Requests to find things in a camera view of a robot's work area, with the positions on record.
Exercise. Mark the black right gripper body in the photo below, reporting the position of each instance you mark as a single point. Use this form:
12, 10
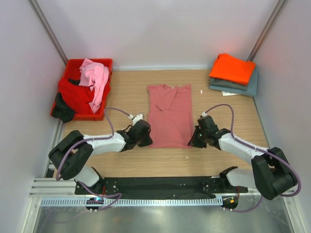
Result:
202, 141

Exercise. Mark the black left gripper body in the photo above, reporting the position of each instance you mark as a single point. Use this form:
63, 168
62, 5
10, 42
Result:
147, 133

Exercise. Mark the dusty rose t-shirt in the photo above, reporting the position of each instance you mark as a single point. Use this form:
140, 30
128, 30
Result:
170, 116

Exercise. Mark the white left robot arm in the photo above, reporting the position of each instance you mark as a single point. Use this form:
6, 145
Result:
71, 155

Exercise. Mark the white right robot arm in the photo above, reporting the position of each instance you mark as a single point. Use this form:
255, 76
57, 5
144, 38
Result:
269, 173

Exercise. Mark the folded white t-shirt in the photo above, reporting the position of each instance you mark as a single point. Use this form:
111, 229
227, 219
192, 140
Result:
228, 93

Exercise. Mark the folded blue-grey t-shirt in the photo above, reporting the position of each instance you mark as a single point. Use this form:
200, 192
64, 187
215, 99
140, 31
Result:
251, 90

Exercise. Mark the folded grey t-shirt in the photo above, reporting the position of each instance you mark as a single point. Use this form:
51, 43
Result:
227, 84

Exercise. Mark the red t-shirt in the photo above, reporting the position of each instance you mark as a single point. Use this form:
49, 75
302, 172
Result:
81, 99

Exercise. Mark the folded orange t-shirt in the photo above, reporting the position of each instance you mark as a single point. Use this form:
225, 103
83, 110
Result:
229, 68

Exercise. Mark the light pink t-shirt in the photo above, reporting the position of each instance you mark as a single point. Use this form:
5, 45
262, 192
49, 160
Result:
95, 76

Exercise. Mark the black t-shirt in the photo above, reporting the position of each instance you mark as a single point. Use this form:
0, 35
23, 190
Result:
61, 110

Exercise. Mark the red plastic bin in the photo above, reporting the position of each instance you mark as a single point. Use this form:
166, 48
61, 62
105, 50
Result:
72, 73

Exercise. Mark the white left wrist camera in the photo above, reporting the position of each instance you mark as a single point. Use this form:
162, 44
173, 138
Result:
136, 118

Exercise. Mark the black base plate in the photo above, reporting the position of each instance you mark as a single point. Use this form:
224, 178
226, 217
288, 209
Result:
165, 188

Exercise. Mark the slotted white cable duct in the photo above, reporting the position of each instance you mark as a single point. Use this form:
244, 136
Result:
98, 202

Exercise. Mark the aluminium frame rail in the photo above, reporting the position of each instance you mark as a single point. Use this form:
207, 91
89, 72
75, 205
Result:
47, 28

